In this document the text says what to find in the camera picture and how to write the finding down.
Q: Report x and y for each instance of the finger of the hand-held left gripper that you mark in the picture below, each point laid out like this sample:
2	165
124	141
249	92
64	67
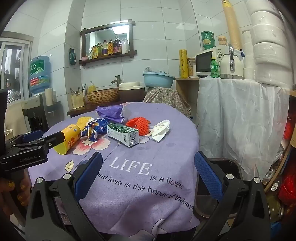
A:
32	136
53	139

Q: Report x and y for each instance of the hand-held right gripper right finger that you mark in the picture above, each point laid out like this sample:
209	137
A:
208	173

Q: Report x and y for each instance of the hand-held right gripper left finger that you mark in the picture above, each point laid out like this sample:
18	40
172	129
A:
89	176

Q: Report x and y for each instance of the yellow paper cup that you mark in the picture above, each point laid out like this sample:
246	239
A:
71	136

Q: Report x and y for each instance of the dark brown trash bin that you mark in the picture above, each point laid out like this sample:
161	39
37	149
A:
233	166

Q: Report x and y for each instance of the yellow foam fruit net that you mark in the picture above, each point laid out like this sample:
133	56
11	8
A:
84	121

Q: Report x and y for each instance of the blue snack wrapper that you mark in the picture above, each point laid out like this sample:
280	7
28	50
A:
97	126

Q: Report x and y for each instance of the green white milk carton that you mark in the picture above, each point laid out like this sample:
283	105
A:
120	134

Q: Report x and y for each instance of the purple plastic bag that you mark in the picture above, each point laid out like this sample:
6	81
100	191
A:
111	112

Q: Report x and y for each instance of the white paper tissue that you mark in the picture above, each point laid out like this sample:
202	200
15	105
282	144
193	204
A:
160	129

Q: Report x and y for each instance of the red foam fruit net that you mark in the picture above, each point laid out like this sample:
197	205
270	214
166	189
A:
138	124

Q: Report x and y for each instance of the person's left hand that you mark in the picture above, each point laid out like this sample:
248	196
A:
23	193

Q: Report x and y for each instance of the water dispenser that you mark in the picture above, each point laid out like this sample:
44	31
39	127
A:
34	111

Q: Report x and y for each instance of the white cup stack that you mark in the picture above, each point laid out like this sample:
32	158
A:
49	96

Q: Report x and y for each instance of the cream utensil holder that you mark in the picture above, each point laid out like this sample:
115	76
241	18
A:
78	100

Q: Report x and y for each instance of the dark wooden counter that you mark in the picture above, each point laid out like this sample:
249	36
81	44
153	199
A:
90	107

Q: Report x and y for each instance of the purple floral tablecloth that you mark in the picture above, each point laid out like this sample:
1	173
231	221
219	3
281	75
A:
138	190

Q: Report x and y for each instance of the bundle of chopsticks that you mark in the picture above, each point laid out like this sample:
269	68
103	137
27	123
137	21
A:
77	90

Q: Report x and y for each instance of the white cloth cover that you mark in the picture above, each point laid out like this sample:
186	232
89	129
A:
238	120

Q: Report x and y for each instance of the blue water jug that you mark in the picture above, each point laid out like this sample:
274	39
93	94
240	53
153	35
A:
39	74

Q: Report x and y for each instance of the yellow soap bottle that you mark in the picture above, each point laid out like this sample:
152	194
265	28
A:
91	88

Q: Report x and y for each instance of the wicker basket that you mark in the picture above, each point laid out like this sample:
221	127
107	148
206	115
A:
103	96

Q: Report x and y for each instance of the window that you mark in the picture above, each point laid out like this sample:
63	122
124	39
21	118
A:
13	64

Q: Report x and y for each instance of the red plastic bag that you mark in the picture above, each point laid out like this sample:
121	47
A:
288	190

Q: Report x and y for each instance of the wooden side shelf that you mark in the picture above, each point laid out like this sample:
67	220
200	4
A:
187	92

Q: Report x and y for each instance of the pink cup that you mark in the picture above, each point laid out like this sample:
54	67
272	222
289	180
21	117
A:
84	59

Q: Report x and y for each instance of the floral patterned cloth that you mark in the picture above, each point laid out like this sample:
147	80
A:
165	98

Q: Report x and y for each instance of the metal faucet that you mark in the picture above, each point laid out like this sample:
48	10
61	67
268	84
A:
117	80

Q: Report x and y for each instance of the brown pot with cream lid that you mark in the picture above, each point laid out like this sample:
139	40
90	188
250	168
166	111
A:
130	91

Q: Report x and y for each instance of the light blue basin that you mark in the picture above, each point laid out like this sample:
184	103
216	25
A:
158	81

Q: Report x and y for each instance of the green soda bottle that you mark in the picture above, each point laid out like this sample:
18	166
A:
214	68

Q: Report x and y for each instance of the glass jar with sticks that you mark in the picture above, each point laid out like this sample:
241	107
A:
191	67

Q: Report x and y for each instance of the row of condiment bottles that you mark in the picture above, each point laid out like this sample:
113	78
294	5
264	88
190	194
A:
110	47

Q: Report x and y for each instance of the white electric kettle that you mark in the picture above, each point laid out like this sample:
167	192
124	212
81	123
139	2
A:
231	66

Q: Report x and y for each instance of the white microwave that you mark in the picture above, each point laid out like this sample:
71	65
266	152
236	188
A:
203	62

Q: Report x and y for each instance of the yellow roll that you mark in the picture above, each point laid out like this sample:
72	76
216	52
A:
183	63

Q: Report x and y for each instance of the clear plastic container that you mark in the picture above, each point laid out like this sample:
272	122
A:
152	70

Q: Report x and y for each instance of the wooden framed mirror shelf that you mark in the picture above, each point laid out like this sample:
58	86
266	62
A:
106	26

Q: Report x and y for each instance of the green tub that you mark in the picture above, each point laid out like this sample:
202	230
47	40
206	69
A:
208	44
207	35

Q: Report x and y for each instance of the jar with beige lid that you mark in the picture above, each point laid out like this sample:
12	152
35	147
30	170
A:
222	40

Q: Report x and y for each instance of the stack of white paper rolls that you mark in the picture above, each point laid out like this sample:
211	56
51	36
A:
268	51

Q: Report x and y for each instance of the tall stack of paper cups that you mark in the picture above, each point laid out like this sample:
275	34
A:
232	25

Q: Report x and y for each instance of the green wall pouch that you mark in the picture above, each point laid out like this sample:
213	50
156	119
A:
72	56

